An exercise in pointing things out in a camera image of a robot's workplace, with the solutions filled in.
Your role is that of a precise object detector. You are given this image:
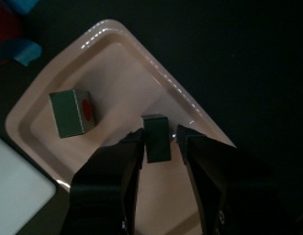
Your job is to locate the blue toy block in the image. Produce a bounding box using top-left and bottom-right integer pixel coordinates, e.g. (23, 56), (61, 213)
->
(1, 39), (44, 67)
(5, 0), (40, 16)

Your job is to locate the dark green sushi piece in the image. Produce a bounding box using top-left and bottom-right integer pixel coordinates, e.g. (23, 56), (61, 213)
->
(141, 114), (173, 164)

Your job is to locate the pink square plate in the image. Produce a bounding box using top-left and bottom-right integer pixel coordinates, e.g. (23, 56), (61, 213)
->
(5, 18), (236, 235)

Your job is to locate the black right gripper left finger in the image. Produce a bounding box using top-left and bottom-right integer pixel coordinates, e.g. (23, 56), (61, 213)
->
(60, 128), (147, 235)

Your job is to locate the sushi piece with red centre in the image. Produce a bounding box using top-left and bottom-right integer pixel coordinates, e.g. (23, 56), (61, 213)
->
(48, 88), (99, 140)

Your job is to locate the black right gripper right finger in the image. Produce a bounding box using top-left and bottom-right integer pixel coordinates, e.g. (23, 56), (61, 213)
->
(175, 123), (290, 235)

